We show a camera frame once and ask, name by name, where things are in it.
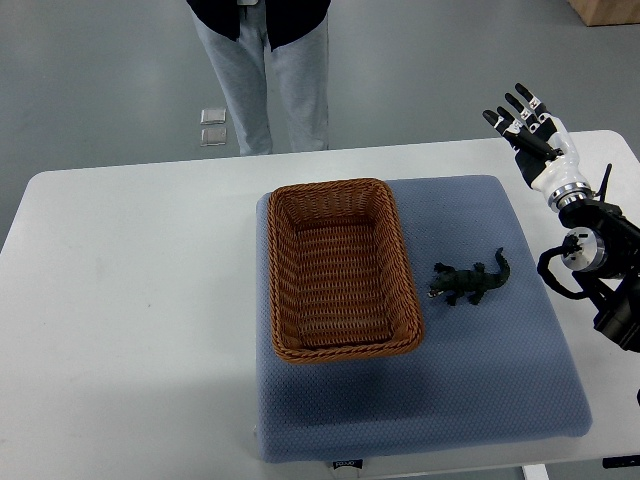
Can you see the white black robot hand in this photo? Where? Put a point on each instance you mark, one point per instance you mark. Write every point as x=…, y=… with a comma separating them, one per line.
x=545, y=153

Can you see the dark toy crocodile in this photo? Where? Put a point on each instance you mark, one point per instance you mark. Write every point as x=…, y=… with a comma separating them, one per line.
x=475, y=282

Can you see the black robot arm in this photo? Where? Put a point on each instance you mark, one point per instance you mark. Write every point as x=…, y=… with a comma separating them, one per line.
x=597, y=260

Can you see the brown wicker basket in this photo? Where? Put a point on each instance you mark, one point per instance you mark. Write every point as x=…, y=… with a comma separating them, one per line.
x=340, y=283

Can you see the blue grey cushion mat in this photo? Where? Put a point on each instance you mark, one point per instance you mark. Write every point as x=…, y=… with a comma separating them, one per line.
x=496, y=372

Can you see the black table control panel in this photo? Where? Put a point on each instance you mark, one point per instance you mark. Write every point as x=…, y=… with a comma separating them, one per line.
x=621, y=462

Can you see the lower metal floor plate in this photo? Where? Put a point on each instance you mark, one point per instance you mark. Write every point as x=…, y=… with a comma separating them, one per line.
x=213, y=136

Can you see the metal floor plate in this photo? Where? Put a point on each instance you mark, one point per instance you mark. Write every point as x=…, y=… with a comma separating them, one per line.
x=213, y=136
x=213, y=115

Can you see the upper metal floor plate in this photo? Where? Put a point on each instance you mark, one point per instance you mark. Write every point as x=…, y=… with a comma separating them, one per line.
x=213, y=115

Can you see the white label tag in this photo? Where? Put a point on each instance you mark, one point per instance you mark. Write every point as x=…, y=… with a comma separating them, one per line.
x=350, y=463

